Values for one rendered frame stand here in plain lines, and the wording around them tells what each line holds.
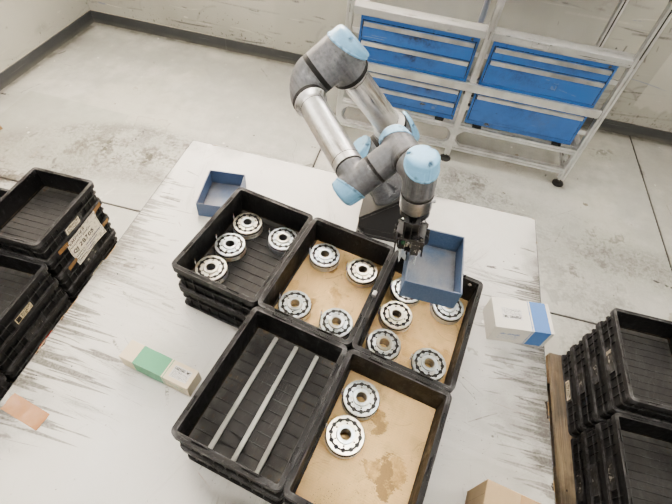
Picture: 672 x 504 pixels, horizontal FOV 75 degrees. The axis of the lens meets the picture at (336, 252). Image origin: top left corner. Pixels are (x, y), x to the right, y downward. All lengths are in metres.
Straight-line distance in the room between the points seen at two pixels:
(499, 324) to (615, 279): 1.67
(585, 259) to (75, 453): 2.81
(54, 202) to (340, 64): 1.58
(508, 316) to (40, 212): 2.01
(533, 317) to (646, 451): 0.75
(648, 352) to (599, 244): 1.22
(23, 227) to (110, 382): 1.03
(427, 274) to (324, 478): 0.59
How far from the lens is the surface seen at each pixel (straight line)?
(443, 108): 3.20
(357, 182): 1.03
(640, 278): 3.29
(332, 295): 1.44
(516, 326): 1.61
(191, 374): 1.42
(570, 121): 3.31
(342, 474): 1.24
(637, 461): 2.13
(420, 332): 1.43
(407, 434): 1.29
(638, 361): 2.20
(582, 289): 3.00
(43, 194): 2.47
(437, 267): 1.28
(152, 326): 1.59
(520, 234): 2.02
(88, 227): 2.32
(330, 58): 1.27
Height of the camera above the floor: 2.04
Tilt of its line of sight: 51 degrees down
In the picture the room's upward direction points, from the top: 8 degrees clockwise
